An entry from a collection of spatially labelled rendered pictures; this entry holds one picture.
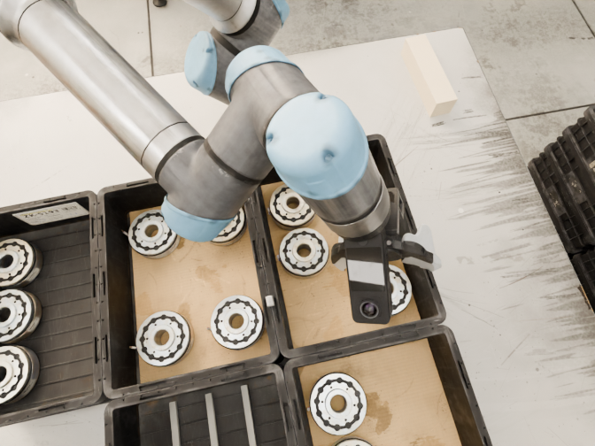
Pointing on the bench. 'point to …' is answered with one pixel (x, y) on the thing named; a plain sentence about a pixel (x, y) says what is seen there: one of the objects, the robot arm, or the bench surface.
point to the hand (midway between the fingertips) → (388, 271)
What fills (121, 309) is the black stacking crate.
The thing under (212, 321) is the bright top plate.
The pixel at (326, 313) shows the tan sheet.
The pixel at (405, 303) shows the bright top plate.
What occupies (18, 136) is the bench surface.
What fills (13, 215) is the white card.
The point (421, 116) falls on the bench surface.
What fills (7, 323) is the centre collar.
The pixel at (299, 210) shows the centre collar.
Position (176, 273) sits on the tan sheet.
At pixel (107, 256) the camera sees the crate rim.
